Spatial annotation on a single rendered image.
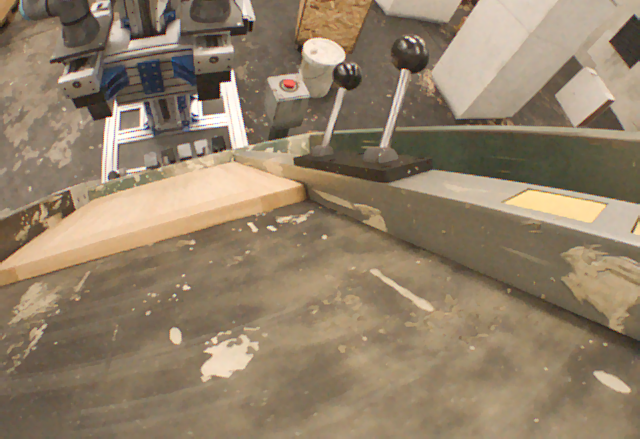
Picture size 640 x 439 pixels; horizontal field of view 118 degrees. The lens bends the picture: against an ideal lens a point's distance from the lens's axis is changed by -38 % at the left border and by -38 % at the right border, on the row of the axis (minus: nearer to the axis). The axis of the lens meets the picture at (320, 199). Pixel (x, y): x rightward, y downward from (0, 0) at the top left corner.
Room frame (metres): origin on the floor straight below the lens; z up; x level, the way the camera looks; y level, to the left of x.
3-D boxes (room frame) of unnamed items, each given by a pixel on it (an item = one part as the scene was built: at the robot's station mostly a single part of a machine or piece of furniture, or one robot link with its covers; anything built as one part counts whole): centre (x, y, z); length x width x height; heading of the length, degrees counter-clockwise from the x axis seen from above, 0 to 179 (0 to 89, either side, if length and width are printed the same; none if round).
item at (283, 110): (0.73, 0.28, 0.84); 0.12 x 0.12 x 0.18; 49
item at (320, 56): (1.75, 0.46, 0.24); 0.32 x 0.30 x 0.47; 133
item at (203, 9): (0.80, 0.68, 1.09); 0.15 x 0.15 x 0.10
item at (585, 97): (4.37, -2.70, 0.36); 0.58 x 0.45 x 0.72; 43
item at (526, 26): (2.77, -0.84, 0.88); 0.90 x 0.60 x 1.75; 133
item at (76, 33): (0.46, 1.04, 1.09); 0.15 x 0.15 x 0.10
